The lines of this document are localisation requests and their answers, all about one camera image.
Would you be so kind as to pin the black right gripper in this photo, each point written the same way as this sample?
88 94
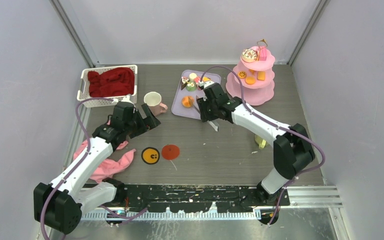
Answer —
205 116

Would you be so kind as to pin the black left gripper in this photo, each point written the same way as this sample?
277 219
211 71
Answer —
149 123

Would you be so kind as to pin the orange round bun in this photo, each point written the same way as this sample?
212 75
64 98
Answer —
187 101

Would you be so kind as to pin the yellow pink layered cake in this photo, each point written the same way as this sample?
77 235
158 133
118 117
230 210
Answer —
198 79

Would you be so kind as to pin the round orange lattice cookie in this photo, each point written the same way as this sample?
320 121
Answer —
242 74

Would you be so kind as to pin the chocolate cake slice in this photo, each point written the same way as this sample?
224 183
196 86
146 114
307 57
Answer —
183 82

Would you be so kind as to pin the orange square biscuit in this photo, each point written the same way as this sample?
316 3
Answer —
261 75

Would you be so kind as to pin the sprinkled donut cake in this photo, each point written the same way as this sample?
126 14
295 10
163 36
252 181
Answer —
249 55

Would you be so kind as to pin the pink square cake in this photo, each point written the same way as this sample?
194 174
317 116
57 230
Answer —
262 54

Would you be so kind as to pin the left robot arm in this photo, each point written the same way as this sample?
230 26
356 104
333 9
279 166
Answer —
61 203

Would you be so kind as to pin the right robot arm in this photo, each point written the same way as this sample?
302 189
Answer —
292 151

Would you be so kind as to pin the pink mug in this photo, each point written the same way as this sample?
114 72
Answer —
154 102

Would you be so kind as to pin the green round cake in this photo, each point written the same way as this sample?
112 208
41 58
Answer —
191 86

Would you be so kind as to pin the lavender serving tray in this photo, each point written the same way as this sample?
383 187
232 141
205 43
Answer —
177 108

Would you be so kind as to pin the black yellow face coaster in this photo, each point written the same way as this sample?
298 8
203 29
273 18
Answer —
150 155

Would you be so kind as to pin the red tomato coaster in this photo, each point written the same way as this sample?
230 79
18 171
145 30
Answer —
170 152

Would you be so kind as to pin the cream cylinder cake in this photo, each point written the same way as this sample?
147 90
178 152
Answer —
192 76

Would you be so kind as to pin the pink three-tier cake stand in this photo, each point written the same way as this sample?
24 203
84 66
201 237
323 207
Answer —
261 91

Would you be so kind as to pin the dark red towel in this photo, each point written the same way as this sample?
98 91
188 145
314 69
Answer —
119 81

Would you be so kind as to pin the white plastic basket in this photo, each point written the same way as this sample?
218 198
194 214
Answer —
92 102

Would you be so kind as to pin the pink cloth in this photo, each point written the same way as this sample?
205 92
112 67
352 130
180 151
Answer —
109 167

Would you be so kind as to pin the yellow-green mug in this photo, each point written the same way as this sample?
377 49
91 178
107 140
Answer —
260 142

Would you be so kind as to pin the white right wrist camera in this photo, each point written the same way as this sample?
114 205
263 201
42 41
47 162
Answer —
205 84

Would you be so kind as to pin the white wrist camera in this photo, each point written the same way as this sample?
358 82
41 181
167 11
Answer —
130 99
205 84

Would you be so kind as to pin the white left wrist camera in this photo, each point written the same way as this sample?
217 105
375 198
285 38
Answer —
130 99

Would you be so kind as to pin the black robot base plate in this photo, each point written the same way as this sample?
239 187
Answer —
194 198

